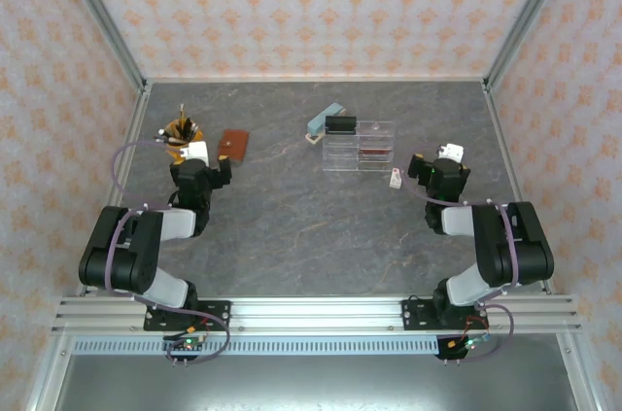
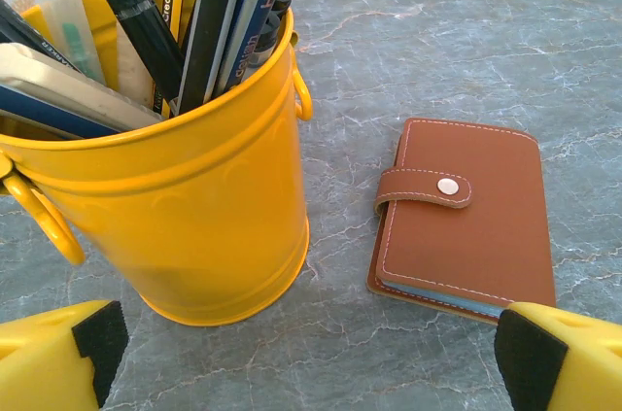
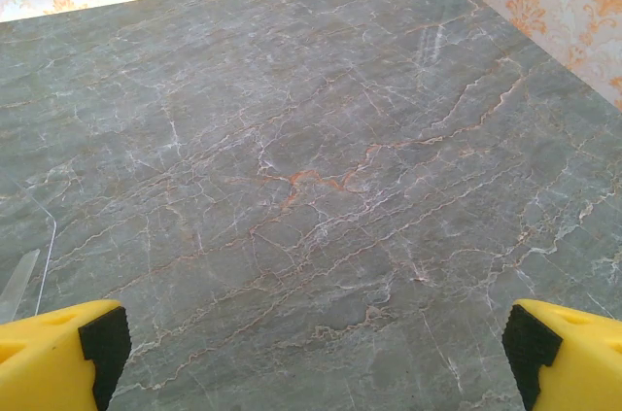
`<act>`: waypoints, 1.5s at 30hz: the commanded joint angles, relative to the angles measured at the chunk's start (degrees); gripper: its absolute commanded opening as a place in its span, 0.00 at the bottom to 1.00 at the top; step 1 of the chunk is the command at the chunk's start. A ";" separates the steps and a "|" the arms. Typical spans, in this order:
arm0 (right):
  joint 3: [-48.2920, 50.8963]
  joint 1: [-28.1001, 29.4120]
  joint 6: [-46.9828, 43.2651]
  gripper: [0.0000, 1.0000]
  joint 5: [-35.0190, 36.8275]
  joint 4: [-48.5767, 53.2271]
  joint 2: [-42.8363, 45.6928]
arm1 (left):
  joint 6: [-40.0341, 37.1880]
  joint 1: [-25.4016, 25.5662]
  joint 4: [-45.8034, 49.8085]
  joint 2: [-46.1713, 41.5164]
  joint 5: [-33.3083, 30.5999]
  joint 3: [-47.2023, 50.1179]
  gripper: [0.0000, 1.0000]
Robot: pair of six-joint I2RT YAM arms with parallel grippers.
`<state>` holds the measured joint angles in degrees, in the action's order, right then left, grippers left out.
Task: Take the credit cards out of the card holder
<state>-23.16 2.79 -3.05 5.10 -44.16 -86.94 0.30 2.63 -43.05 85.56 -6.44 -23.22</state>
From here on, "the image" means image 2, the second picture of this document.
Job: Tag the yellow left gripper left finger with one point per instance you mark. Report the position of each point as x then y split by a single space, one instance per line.
44 362

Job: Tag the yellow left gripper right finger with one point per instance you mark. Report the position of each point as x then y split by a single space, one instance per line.
578 367

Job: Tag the brown leather card holder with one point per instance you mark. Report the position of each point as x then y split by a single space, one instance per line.
476 236

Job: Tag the yellow metal pencil bucket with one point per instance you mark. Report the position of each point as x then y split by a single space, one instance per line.
194 216

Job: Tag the dark blue flat stick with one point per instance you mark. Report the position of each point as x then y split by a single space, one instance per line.
48 112

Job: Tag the white flat eraser stick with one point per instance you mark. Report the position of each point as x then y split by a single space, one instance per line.
58 85

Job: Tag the wooden ruler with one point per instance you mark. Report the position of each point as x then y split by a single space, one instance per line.
132 73

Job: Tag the black marker pen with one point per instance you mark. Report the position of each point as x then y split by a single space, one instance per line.
19 29

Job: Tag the clear plastic tube green insert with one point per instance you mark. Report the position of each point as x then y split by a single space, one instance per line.
68 27

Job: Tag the black pencil with silver bands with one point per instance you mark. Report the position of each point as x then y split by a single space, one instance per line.
131 8

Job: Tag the plain black pencil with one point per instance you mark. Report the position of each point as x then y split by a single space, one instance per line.
214 17

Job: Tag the black ballpoint pen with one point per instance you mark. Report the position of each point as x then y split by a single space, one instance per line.
272 37

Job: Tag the blue HB pencil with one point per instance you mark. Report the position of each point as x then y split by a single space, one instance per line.
257 8

